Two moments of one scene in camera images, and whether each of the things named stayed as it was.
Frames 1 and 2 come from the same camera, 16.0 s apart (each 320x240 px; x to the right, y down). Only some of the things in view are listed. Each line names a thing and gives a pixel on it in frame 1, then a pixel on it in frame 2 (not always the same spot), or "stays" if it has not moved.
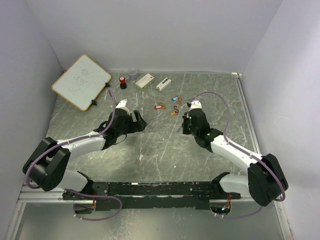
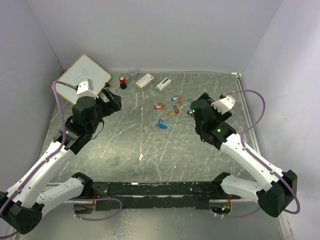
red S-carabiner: [177, 111] stays
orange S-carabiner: [163, 106] stays
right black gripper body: [187, 128] to [218, 116]
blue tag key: [174, 99] stays
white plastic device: [163, 84] stays
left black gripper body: [130, 126] to [103, 109]
